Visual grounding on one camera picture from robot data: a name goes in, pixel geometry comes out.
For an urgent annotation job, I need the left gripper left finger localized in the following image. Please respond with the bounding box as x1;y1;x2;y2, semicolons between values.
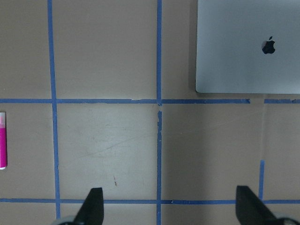
73;187;104;225

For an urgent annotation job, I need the silver laptop notebook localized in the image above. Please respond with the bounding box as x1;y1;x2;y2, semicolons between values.
195;0;300;94

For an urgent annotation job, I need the pink highlighter pen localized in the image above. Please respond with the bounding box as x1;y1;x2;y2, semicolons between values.
0;112;8;170

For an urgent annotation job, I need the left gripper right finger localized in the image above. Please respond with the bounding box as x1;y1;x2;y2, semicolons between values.
235;186;277;225

